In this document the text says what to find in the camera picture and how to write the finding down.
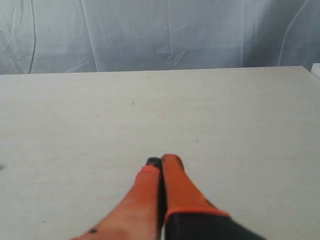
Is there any grey wrinkled backdrop cloth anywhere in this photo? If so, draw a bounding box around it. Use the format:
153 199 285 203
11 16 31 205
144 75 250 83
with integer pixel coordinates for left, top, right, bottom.
0 0 320 74

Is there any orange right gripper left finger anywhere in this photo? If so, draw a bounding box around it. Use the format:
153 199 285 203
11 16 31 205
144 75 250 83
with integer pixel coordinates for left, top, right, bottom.
75 157 162 240

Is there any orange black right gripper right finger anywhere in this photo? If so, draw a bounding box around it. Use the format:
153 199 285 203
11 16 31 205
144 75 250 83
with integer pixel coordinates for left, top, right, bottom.
161 154 263 240

